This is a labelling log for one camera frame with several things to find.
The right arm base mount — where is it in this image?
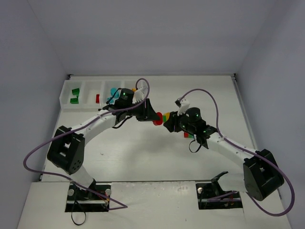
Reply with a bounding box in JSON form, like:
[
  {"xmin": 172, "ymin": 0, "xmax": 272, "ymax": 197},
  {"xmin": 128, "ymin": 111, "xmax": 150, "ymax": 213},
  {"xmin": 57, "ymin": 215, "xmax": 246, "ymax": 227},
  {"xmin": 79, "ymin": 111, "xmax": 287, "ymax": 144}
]
[{"xmin": 195, "ymin": 183, "xmax": 243, "ymax": 210}]

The purple cable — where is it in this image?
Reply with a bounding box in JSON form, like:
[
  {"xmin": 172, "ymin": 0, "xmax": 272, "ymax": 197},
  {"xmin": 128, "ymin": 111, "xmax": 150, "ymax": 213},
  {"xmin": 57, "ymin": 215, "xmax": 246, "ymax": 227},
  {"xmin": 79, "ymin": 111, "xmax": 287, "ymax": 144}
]
[
  {"xmin": 178, "ymin": 88, "xmax": 295, "ymax": 217},
  {"xmin": 22, "ymin": 78, "xmax": 150, "ymax": 211}
]

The green stepped lego brick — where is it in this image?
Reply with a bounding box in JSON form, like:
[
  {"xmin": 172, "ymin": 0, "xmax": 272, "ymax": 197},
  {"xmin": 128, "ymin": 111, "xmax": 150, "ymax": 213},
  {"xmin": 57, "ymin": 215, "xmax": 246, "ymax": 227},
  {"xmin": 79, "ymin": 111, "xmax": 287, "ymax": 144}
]
[{"xmin": 70, "ymin": 97, "xmax": 79, "ymax": 104}]

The clear plastic sorting tray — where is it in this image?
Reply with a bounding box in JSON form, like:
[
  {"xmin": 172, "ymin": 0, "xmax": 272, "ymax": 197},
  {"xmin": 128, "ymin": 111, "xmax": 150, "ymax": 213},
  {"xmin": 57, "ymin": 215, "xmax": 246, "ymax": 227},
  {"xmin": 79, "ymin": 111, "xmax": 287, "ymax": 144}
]
[{"xmin": 59, "ymin": 80, "xmax": 136, "ymax": 110}]

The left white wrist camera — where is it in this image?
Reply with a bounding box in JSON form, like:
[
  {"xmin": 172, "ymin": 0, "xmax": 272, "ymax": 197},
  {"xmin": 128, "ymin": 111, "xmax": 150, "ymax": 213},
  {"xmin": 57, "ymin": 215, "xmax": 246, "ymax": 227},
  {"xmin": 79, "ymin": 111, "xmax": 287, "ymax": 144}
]
[{"xmin": 134, "ymin": 85, "xmax": 148, "ymax": 103}]

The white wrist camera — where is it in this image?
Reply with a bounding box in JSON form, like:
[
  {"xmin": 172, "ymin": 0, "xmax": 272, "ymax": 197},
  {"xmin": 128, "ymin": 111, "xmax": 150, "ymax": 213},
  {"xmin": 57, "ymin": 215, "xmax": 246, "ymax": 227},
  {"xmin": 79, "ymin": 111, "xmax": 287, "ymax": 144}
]
[
  {"xmin": 134, "ymin": 85, "xmax": 148, "ymax": 103},
  {"xmin": 175, "ymin": 98, "xmax": 190, "ymax": 116}
]

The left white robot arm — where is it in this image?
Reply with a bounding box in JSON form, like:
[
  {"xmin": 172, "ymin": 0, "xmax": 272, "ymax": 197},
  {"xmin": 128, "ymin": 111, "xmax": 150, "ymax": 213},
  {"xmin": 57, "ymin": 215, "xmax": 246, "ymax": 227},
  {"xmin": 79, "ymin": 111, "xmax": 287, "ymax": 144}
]
[{"xmin": 47, "ymin": 86, "xmax": 160, "ymax": 189}]

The red round lego brick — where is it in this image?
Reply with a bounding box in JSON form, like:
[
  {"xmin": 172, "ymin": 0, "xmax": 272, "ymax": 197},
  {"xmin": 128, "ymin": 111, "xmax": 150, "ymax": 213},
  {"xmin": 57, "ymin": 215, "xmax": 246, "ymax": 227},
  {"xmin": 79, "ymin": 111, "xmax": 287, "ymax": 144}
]
[{"xmin": 153, "ymin": 112, "xmax": 163, "ymax": 126}]

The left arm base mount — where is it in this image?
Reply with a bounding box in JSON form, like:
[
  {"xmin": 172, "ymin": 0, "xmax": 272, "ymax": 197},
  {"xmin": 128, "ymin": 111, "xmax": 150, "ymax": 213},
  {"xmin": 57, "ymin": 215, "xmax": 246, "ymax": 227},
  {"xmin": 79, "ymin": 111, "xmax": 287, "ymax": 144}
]
[{"xmin": 65, "ymin": 184, "xmax": 110, "ymax": 213}]

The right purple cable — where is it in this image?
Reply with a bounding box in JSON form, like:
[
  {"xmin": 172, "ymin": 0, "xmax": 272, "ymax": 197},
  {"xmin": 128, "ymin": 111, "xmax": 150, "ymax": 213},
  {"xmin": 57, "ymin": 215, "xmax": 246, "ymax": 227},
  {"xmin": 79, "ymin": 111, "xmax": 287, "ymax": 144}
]
[{"xmin": 178, "ymin": 88, "xmax": 295, "ymax": 217}]

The cyan round lego brick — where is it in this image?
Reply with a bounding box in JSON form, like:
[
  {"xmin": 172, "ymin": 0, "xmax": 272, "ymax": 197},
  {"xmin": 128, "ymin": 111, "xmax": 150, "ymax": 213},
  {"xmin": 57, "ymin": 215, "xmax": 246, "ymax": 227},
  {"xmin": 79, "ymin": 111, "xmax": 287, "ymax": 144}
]
[{"xmin": 110, "ymin": 87, "xmax": 119, "ymax": 97}]

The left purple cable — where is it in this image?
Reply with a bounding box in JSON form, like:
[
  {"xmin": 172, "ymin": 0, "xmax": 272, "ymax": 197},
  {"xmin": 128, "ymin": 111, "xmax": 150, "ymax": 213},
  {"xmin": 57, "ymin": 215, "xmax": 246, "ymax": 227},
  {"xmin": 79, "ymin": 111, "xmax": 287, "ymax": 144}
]
[{"xmin": 22, "ymin": 78, "xmax": 150, "ymax": 211}]

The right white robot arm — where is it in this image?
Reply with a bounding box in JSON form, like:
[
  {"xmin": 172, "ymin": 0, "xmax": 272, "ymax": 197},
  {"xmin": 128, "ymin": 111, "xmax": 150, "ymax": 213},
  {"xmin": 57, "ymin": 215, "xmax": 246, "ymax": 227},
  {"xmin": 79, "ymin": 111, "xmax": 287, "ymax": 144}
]
[{"xmin": 163, "ymin": 107, "xmax": 285, "ymax": 201}]

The black cable loop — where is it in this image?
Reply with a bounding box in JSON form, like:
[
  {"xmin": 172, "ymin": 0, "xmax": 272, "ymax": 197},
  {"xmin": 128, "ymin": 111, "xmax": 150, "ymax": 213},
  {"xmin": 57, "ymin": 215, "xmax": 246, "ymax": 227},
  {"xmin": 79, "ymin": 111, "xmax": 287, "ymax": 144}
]
[{"xmin": 71, "ymin": 200, "xmax": 87, "ymax": 227}]

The small red lego brick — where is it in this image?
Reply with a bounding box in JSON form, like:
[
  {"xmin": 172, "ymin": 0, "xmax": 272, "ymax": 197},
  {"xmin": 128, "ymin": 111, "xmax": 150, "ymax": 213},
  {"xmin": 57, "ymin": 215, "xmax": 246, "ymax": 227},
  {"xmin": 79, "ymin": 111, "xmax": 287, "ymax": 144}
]
[{"xmin": 95, "ymin": 94, "xmax": 100, "ymax": 104}]

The yellow round lego brick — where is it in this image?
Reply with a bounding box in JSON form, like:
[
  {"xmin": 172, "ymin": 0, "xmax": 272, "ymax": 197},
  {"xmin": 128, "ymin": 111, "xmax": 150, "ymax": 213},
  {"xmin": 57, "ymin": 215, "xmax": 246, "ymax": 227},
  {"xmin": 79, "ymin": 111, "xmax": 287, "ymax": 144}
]
[{"xmin": 165, "ymin": 113, "xmax": 170, "ymax": 120}]

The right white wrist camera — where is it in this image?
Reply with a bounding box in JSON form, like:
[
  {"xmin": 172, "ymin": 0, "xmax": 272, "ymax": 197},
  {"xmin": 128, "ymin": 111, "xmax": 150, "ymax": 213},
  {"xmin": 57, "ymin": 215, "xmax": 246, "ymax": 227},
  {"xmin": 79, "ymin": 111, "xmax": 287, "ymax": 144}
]
[{"xmin": 175, "ymin": 98, "xmax": 190, "ymax": 116}]

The green lego brick stack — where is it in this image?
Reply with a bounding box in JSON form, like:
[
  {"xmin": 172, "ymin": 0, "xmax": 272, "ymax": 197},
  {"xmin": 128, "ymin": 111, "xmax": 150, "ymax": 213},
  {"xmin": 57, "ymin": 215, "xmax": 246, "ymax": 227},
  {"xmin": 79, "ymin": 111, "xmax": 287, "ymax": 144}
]
[{"xmin": 71, "ymin": 88, "xmax": 80, "ymax": 97}]

